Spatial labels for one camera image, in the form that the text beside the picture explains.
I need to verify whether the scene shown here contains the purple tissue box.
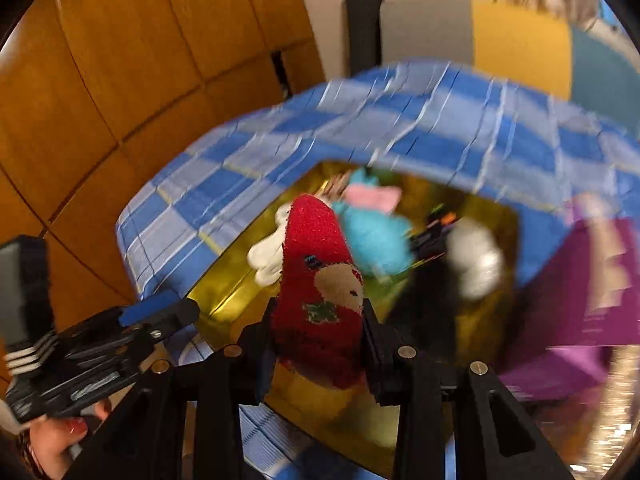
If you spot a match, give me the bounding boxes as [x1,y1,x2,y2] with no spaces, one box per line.
[497,195,640,401]

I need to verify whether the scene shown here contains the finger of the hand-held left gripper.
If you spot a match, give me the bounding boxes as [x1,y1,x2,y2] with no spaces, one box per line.
[119,296,183,328]
[147,299,201,341]

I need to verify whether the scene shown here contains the black sock white fluffy cuff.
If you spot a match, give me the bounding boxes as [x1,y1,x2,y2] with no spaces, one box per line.
[395,217,506,331]

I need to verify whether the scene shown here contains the person's left hand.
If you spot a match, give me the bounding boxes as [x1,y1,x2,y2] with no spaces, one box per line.
[17,400,113,480]

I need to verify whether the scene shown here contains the brown patterned scrunchie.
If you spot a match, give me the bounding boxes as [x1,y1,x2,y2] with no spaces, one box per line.
[320,170,356,201]

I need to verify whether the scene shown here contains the wooden wardrobe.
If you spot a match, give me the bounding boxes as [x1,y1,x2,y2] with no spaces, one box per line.
[0,0,326,411]

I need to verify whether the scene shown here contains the grey yellow blue chair back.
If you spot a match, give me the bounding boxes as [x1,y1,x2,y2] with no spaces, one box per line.
[380,0,640,126]

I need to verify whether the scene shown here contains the red fuzzy sock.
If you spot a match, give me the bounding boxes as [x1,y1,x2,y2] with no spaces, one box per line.
[270,194,366,391]

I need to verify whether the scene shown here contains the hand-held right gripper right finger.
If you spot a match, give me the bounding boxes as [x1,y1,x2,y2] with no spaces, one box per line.
[360,299,571,480]

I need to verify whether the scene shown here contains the blue plaid tablecloth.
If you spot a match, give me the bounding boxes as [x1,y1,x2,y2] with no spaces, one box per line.
[115,60,640,480]

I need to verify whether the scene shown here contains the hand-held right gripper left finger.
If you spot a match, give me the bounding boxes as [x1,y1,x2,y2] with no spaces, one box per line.
[75,299,280,480]

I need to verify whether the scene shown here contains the ornate metallic tissue box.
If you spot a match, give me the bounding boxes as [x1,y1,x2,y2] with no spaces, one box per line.
[580,345,640,480]

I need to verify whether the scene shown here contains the blue plush toy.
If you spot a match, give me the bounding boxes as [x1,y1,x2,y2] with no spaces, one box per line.
[330,167,416,278]

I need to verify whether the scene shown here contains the gold metal tin tray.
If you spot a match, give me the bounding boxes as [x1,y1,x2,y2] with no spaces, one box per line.
[182,160,523,478]

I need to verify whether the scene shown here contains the black rolled mat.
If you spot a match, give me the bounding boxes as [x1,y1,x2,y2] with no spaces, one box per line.
[344,0,386,78]

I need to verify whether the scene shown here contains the white knit sock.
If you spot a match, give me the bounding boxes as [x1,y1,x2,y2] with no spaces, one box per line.
[247,202,296,286]

